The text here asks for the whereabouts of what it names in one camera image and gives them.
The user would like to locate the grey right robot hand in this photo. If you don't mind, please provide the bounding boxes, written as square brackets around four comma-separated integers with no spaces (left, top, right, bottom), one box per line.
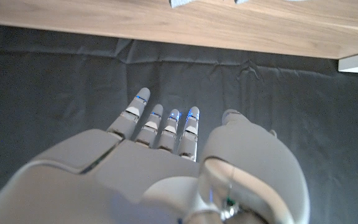
[0,86,310,224]

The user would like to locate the grey shorts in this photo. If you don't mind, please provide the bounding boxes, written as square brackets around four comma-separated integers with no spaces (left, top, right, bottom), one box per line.
[168,0,250,9]

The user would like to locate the white power strip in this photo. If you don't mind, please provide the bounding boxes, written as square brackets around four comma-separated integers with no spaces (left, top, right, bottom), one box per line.
[337,52,358,74]

